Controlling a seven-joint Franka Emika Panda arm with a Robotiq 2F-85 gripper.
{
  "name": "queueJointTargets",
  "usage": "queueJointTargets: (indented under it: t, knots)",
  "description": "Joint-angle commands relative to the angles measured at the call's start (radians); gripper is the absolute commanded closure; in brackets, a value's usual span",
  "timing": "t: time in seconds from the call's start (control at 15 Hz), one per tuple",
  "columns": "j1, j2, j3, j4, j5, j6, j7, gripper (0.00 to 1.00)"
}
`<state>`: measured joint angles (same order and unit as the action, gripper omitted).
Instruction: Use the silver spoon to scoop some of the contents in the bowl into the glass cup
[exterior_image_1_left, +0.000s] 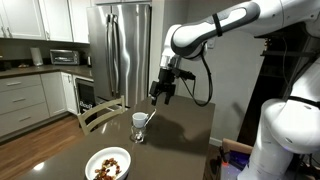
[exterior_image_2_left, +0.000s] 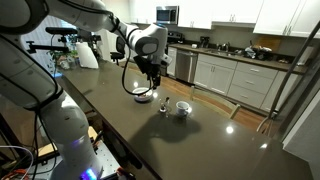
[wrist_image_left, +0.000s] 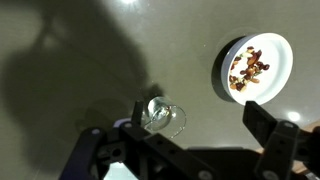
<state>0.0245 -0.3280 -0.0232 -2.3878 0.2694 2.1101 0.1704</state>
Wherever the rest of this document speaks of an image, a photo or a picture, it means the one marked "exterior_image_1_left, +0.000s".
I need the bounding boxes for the light wooden chair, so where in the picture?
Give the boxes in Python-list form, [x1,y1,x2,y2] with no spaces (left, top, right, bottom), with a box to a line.
[77,95,127,136]

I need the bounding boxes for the white ceramic bowl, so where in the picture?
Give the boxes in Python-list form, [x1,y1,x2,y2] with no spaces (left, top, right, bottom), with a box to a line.
[84,146,132,180]

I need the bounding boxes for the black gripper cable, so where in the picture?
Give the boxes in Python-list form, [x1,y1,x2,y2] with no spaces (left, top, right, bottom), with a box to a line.
[180,53,214,108]

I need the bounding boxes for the stainless steel refrigerator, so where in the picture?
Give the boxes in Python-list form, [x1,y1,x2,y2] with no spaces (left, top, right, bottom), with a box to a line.
[86,3,152,108]

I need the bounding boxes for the silver spoon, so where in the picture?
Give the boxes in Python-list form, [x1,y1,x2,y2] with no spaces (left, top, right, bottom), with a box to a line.
[134,108,157,141]

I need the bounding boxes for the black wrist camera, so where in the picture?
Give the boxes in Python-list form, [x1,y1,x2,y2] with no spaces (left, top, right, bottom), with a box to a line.
[173,67,197,81]

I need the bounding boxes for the white lower kitchen cabinets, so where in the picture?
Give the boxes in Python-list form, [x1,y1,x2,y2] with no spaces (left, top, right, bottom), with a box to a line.
[0,71,79,138]

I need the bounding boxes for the brown wooden board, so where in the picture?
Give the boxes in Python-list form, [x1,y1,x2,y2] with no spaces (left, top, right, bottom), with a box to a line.
[221,138,254,156]

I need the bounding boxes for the clear glass cup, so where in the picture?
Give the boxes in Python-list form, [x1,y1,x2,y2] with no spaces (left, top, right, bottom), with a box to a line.
[130,124,147,144]

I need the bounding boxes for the nuts and dried fruit pile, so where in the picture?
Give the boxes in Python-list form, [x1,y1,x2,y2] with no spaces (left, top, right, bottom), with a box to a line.
[94,157,122,180]

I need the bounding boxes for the white ceramic mug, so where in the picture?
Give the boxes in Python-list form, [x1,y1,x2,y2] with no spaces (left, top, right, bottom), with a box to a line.
[132,112,150,129]

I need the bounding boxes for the white kitchen cabinets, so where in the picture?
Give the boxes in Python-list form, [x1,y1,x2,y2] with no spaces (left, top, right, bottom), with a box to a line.
[0,71,79,138]
[0,0,93,44]

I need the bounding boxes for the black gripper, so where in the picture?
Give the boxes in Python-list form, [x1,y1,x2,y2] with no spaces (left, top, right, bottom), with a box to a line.
[149,67,177,107]

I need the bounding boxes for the dark shelving unit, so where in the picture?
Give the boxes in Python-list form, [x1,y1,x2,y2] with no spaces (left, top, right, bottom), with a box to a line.
[238,23,320,148]

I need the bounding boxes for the white upper kitchen cabinets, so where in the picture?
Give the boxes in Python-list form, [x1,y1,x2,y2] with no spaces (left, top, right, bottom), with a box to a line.
[0,0,93,44]

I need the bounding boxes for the silver toaster oven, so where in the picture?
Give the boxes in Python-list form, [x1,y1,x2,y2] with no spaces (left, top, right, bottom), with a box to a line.
[49,49,81,66]

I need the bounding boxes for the white paper towel roll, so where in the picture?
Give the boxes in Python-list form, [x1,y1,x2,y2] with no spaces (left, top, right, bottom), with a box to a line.
[30,47,44,67]

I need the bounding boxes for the dark kitchen countertop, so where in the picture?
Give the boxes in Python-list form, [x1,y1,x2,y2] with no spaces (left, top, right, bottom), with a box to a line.
[0,64,94,80]

